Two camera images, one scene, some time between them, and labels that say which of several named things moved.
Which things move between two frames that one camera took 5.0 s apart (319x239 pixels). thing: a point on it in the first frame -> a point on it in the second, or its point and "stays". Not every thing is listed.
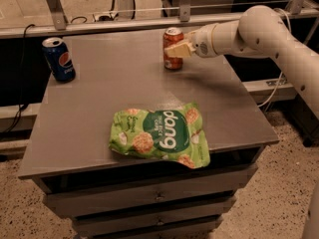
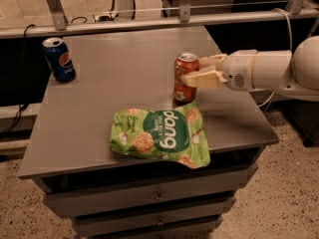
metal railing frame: [293, 10] stays
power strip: [106, 17] stays
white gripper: [201, 42] -> [237, 69]
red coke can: [171, 37] -> [184, 63]
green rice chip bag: [170, 132] stays
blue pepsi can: [60, 60] stays
